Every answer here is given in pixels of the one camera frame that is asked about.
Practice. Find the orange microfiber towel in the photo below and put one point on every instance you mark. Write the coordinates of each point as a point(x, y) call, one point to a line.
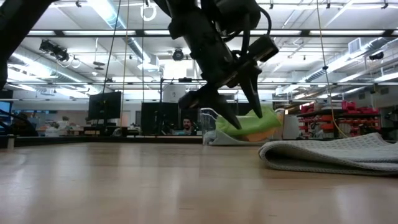
point(258, 136)

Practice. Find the silver ventilation duct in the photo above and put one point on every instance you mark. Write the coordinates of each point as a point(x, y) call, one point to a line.
point(357, 49)

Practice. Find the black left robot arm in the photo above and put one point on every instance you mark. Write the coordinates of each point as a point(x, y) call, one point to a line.
point(199, 28)

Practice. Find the blue-lit computer screen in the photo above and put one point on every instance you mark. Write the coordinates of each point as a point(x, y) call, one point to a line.
point(4, 107)

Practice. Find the grey waffle microfiber towel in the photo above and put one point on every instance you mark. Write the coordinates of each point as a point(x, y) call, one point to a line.
point(335, 152)

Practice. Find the white ceiling air vent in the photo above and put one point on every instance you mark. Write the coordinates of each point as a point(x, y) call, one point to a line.
point(354, 45)

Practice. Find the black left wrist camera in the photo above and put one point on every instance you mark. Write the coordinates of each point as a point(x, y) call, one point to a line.
point(264, 48)

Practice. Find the black ceiling track light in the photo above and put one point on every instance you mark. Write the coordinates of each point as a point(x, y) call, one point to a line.
point(54, 49)

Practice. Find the person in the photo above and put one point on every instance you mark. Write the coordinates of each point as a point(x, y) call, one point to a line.
point(187, 126)
point(23, 126)

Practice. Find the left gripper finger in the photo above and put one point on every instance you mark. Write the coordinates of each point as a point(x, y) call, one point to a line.
point(253, 96)
point(224, 109)

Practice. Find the red storage bins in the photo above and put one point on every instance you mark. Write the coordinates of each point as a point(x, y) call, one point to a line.
point(351, 109)

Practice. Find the black room partition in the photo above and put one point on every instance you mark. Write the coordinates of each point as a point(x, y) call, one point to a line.
point(155, 116)

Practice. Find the black ceiling dome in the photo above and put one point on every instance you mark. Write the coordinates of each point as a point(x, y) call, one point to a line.
point(376, 56)

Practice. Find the black overhead crossbar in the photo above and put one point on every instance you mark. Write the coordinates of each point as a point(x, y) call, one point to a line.
point(93, 32)

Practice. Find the green microfiber towel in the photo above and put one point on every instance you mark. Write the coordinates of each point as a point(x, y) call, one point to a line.
point(248, 123)

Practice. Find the round black ceiling spotlight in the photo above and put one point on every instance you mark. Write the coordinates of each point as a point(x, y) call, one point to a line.
point(178, 55)

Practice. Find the clear plastic bin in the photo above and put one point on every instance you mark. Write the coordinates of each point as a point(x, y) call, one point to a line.
point(206, 119)

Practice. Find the black computer monitor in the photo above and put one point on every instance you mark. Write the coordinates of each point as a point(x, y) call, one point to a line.
point(104, 104)

